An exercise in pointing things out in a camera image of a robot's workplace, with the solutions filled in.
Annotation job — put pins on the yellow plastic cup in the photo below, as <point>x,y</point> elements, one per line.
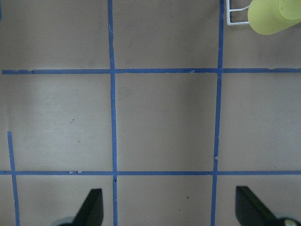
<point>267,17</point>

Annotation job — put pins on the white wire cup rack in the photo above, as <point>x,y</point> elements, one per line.
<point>236,12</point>

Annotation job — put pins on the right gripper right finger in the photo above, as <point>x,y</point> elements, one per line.
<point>251,211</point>

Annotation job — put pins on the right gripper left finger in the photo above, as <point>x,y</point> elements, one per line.
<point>91,212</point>

